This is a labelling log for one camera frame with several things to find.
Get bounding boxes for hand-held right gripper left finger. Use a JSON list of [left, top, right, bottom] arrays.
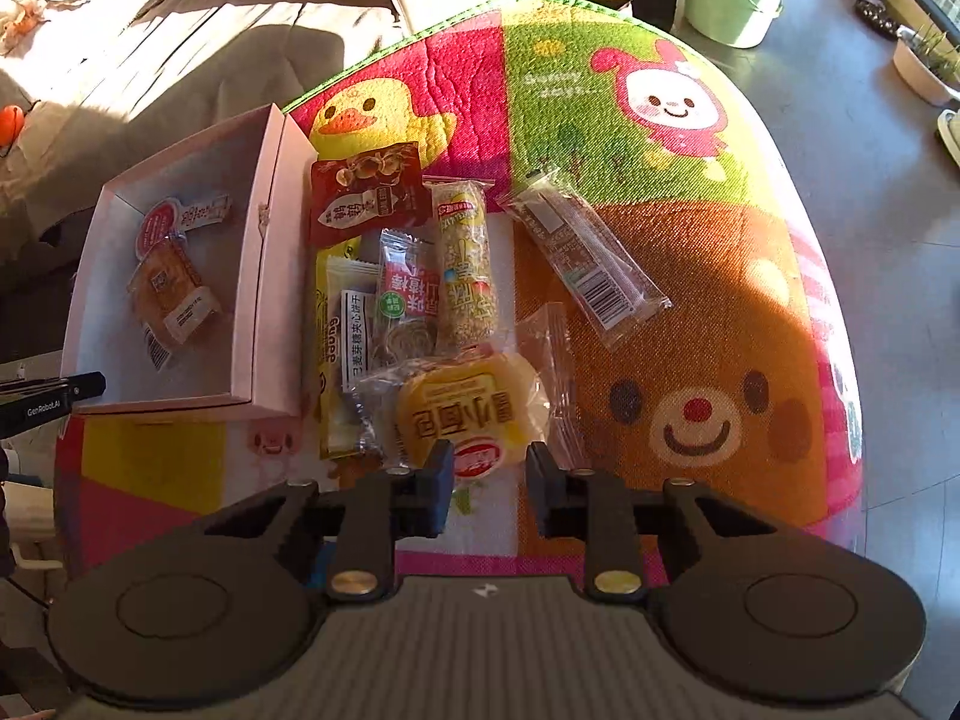
[[180, 439, 456, 605]]

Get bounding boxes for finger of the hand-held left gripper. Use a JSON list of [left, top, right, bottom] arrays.
[[0, 372, 107, 401]]

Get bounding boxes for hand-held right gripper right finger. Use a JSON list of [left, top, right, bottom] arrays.
[[525, 441, 807, 605]]

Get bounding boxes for pink cardboard box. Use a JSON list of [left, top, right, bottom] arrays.
[[64, 103, 310, 421]]

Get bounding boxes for yellow small bread packet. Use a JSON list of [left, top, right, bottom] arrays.
[[351, 303, 580, 482]]

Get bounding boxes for red hawthorn stick packet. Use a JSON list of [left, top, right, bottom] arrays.
[[373, 228, 441, 370]]

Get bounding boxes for brown cake packet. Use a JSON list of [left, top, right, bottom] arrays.
[[126, 238, 226, 374]]

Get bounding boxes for yellow biscuit packet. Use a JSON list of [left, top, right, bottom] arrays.
[[313, 236, 385, 464]]

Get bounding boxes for red white label snack packet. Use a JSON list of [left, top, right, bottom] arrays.
[[135, 193, 233, 257]]

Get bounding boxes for sesame roll packet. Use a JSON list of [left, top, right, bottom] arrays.
[[422, 175, 501, 351]]

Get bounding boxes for brown bar clear packet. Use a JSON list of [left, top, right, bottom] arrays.
[[497, 167, 674, 351]]

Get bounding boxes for colourful cartoon mat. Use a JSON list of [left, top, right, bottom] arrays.
[[54, 0, 867, 587]]

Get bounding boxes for red chestnut packet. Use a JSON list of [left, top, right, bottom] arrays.
[[309, 140, 422, 250]]

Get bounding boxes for beige sofa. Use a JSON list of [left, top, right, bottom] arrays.
[[0, 0, 421, 260]]

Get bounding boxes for dried peel scraps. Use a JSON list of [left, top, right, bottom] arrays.
[[0, 0, 91, 55]]

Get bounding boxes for white planter with grass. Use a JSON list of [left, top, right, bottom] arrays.
[[891, 21, 960, 107]]

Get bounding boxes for dark round pot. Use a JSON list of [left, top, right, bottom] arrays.
[[855, 0, 902, 40]]

